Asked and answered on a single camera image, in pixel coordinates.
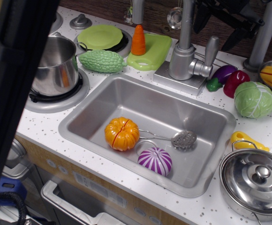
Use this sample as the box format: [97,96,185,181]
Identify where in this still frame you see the rear grey post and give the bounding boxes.
[132,0,145,24]

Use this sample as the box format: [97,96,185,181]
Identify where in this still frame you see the grey post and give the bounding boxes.
[243,1,272,72]
[132,0,145,24]

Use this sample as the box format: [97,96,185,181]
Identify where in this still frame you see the front stove burner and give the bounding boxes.
[25,68,90,113]

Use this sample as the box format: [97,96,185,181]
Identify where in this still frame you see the hanging clear ladle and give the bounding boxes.
[167,0,183,30]

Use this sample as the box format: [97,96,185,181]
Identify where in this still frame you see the middle stove burner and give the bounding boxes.
[73,28,133,58]

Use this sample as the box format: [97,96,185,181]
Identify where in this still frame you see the silver faucet lever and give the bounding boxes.
[204,36,219,67]

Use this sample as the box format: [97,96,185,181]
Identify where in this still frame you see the black coil burner rear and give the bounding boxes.
[49,12,63,34]

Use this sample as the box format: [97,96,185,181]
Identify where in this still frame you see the metal slotted spoon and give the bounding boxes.
[139,129,197,149]

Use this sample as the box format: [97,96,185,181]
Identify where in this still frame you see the green plastic plate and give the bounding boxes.
[77,24,123,50]

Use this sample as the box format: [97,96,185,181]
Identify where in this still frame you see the red toy pepper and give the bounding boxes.
[223,70,250,98]

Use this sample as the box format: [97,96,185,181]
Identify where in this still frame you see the grey stove knob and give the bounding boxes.
[69,14,92,30]

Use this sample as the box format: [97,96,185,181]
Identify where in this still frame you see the steel pot with lid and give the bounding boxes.
[219,147,272,225]

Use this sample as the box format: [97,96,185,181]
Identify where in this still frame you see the orange toy pumpkin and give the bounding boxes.
[105,117,140,151]

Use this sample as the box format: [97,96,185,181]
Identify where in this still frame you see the purple toy eggplant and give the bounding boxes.
[206,65,237,92]

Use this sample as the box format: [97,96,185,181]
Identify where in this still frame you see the grey oven knob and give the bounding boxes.
[5,139,26,168]

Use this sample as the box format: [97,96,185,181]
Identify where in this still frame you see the orange toy carrot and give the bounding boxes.
[131,24,146,55]

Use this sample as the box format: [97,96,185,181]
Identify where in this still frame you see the purple striped toy onion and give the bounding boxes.
[137,147,173,176]

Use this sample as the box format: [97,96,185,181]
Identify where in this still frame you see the black foreground frame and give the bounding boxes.
[0,0,59,176]

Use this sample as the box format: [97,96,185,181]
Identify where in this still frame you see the blue clamp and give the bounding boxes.
[0,176,27,206]

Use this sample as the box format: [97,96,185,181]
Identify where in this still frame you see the stove burner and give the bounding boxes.
[73,28,133,58]
[25,68,90,113]

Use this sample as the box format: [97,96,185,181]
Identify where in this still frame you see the right grey post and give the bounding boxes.
[243,1,272,72]

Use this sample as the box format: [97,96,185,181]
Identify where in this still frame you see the silver sink basin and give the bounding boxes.
[59,75,236,198]

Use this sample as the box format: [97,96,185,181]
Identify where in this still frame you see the green toy bitter gourd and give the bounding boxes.
[78,50,127,73]

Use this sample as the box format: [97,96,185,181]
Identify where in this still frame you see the green toy cabbage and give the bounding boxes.
[234,82,272,119]

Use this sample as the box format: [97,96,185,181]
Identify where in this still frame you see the black braided cable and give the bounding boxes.
[0,191,29,225]

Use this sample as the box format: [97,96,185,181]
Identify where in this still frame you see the green cutting board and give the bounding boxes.
[127,33,172,71]

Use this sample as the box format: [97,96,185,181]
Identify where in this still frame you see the silver toy faucet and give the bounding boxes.
[153,0,213,96]

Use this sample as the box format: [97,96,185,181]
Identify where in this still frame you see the white oven door handle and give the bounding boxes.
[41,180,138,225]

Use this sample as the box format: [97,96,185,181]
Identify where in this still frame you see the tall steel pot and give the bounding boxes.
[31,35,88,97]

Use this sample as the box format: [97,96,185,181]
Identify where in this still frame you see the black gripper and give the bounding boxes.
[193,0,265,51]

